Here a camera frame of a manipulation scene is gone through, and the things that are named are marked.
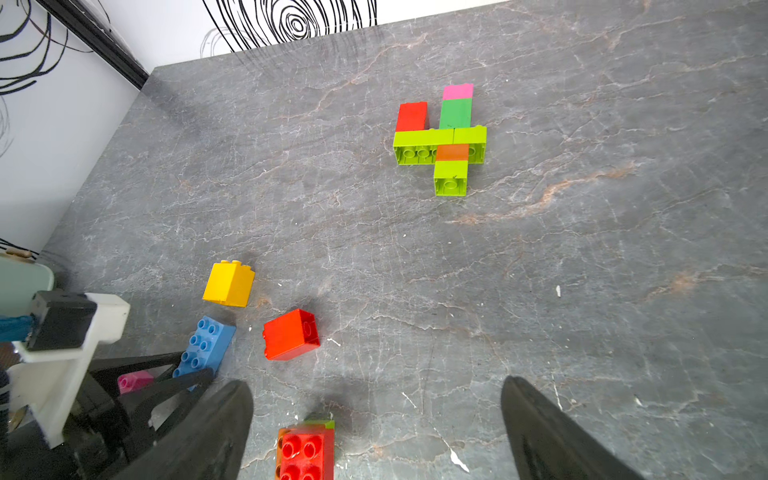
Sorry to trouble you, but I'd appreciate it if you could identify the blue lego brick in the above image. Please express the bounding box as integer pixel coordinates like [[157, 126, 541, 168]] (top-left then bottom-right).
[[172, 316, 236, 378]]

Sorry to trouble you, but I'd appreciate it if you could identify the mint green toaster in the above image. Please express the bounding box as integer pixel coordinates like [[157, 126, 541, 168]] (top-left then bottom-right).
[[0, 252, 55, 317]]

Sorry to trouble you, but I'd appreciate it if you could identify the lime green long lego brick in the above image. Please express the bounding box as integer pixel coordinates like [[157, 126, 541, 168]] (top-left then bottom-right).
[[393, 125, 488, 165]]

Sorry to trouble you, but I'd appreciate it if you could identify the magenta lego brick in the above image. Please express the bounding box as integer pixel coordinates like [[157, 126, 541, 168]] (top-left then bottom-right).
[[442, 83, 474, 101], [117, 370, 155, 395]]

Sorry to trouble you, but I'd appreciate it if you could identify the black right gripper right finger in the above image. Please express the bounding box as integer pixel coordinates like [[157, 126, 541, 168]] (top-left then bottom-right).
[[500, 376, 641, 479]]

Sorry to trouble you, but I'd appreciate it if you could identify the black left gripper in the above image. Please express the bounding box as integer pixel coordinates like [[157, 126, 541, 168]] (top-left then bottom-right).
[[1, 351, 215, 479]]

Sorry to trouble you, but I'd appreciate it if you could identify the yellow lego brick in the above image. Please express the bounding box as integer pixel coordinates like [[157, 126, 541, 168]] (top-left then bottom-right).
[[202, 260, 255, 308]]

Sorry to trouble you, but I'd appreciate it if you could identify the small red lego brick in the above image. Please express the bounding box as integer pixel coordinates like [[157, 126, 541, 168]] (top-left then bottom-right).
[[262, 309, 321, 361]]

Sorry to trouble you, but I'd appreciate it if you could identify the black corner frame post left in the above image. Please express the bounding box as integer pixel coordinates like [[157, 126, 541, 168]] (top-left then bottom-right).
[[38, 0, 149, 90]]

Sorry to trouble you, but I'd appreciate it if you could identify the red lego brick front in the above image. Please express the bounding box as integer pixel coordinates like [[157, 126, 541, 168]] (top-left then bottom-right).
[[274, 424, 335, 480]]

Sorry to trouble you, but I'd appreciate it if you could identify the small lime lego brick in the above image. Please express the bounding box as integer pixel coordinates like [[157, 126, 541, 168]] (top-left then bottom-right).
[[302, 419, 336, 430]]

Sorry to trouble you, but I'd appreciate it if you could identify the lime square lego brick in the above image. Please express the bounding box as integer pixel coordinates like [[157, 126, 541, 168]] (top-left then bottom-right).
[[433, 160, 469, 197]]

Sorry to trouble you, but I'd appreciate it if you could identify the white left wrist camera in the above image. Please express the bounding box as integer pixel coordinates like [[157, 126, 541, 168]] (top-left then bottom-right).
[[9, 290, 130, 448]]

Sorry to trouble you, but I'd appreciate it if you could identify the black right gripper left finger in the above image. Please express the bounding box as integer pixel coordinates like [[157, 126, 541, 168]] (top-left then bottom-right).
[[116, 380, 253, 479]]

